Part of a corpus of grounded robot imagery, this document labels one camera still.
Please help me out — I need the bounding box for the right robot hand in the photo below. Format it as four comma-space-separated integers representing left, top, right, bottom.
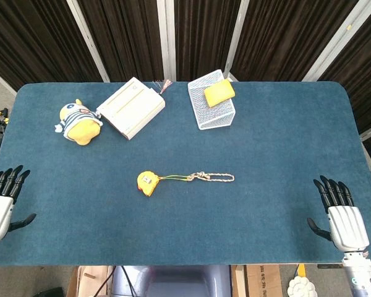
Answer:
306, 175, 370, 252

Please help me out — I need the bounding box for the yellow tape measure with rope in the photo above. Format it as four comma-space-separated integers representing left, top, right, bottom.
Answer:
137, 171, 236, 197

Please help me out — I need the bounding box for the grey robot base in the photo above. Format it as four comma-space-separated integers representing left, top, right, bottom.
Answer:
111, 265, 231, 297

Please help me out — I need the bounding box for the white flower-shaped palette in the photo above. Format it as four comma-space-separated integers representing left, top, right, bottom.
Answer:
286, 276, 317, 297

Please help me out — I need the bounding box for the cardboard box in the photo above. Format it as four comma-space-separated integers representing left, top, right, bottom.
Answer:
231, 264, 283, 297

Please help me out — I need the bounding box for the light wooden crate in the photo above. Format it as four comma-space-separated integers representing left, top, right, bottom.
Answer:
66, 265, 114, 297

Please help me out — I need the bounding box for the yellow striped plush toy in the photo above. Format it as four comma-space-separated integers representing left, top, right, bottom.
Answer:
54, 98, 104, 147

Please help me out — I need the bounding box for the blue table mat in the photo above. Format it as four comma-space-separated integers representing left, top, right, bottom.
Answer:
0, 81, 371, 267

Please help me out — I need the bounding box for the white closed book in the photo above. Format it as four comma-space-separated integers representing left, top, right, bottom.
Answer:
96, 77, 166, 141

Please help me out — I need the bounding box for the yellow sponge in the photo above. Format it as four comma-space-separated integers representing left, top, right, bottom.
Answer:
203, 78, 236, 108

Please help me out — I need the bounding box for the pink tassel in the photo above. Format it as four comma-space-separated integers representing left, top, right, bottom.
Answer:
153, 79, 174, 95

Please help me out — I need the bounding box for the dark brown curtain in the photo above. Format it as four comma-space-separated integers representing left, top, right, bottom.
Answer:
0, 0, 371, 161

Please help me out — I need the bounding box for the white wire mesh basket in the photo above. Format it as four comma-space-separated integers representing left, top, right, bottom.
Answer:
187, 69, 236, 131

